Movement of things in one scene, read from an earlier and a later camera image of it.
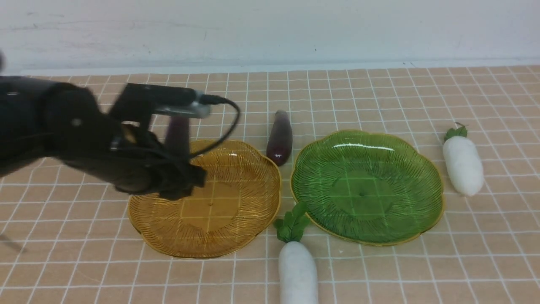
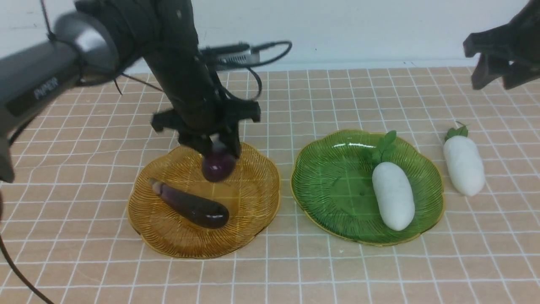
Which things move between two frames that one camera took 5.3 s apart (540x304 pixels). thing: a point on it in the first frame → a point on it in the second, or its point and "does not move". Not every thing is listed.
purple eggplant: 279,145 → 217,167
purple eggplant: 177,143 → 206,214
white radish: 298,271 → 392,186
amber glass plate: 239,199 does not move
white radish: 463,161 does not move
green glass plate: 366,188 does not move
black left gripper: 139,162 → 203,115
